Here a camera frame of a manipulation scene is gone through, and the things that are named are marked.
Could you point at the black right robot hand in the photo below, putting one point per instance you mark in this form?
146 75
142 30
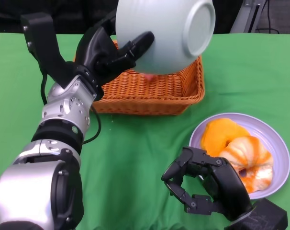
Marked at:
226 182

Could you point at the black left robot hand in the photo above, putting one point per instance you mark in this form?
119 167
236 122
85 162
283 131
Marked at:
94 52

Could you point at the white orange striped bread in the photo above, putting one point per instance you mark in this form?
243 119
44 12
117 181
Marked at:
250 153

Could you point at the orange round bread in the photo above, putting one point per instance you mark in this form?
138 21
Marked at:
216 136

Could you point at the grey-green ceramic bowl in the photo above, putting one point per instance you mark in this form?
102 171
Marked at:
159 36

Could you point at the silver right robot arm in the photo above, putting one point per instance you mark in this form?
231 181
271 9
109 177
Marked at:
242 216

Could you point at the salmon pink cake block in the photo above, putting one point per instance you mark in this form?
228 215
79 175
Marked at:
148 76

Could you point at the pale lavender plate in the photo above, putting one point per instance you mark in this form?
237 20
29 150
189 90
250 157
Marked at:
267 129

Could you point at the orange wicker basket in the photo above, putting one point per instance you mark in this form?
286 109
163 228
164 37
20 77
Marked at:
147 95

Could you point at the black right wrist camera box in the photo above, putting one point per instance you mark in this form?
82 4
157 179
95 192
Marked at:
262 215

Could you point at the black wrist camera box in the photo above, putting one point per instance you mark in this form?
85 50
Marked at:
44 48
262 215

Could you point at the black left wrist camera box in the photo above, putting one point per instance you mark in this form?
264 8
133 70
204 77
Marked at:
44 48

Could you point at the grey aluminium frame post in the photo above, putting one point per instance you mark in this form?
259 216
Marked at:
245 16

